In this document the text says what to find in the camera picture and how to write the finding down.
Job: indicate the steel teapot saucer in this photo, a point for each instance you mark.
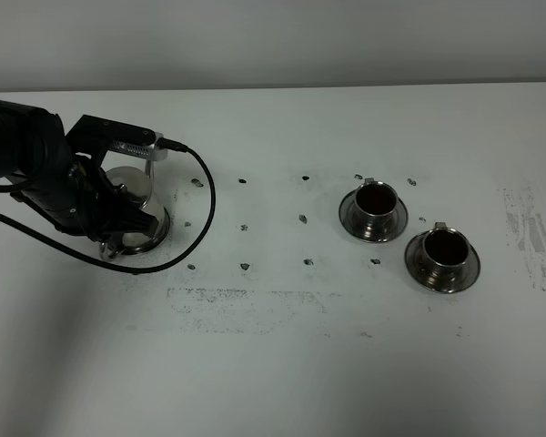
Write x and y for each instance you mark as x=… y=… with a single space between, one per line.
x=132 y=244

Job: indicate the stainless steel teapot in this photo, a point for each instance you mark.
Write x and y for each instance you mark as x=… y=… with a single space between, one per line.
x=138 y=187

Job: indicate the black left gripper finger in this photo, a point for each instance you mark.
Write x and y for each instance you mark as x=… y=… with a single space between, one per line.
x=121 y=222

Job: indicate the far stainless steel saucer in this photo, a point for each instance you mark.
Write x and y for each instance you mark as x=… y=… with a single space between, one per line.
x=372 y=235

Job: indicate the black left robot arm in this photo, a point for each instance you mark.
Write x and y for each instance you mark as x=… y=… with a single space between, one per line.
x=33 y=140

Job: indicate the far stainless steel teacup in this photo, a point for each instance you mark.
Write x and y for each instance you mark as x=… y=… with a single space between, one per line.
x=374 y=204

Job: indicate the near stainless steel teacup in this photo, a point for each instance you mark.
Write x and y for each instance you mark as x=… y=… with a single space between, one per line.
x=444 y=250

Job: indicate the near stainless steel saucer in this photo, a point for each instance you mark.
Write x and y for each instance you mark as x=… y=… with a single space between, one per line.
x=447 y=284

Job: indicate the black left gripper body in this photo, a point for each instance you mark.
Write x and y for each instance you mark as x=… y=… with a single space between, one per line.
x=77 y=200

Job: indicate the stainless steel saucer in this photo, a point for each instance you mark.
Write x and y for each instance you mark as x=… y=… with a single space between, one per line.
x=447 y=284
x=372 y=235

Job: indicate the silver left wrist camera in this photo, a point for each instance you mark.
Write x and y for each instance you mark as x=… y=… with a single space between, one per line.
x=151 y=152

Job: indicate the stainless steel teacup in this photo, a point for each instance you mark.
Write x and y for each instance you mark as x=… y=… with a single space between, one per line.
x=374 y=204
x=444 y=250

